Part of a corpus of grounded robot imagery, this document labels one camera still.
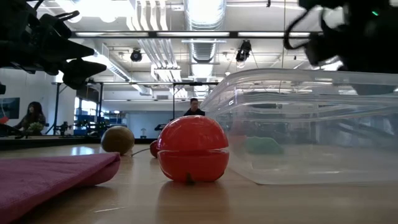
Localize person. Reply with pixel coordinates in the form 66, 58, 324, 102
14, 101, 47, 137
183, 98, 206, 117

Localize dark background table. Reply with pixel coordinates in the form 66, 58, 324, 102
0, 135, 156, 151

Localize black ceiling spot lamp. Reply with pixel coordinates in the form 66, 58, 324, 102
129, 48, 143, 62
235, 39, 252, 63

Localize black overhead light bar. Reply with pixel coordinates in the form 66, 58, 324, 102
71, 30, 324, 39

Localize brown toy kiwi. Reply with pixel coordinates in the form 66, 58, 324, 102
101, 125, 136, 156

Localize blue storage shelving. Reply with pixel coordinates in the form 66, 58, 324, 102
73, 113, 127, 136

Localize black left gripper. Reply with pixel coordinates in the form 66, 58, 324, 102
0, 18, 108, 90

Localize clear plastic tupperware container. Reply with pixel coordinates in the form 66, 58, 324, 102
200, 68, 398, 186

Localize small red toy cherry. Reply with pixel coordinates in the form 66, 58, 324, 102
130, 139, 160, 159

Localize silver ventilation duct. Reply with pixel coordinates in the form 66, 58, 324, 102
183, 0, 227, 63

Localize black background gripper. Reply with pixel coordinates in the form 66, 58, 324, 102
0, 123, 30, 139

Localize pink cloth mat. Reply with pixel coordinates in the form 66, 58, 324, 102
0, 151, 121, 224

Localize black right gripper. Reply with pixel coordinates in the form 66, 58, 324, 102
304, 0, 398, 75

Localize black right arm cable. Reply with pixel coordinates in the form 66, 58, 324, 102
283, 7, 324, 50

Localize large red toy tomato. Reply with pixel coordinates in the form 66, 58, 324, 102
157, 114, 230, 185

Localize green toy pepper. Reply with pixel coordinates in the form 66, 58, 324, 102
245, 136, 284, 156

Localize black metal station frame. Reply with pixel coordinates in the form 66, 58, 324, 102
51, 81, 220, 138

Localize dark wall monitor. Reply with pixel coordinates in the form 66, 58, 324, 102
0, 97, 21, 119

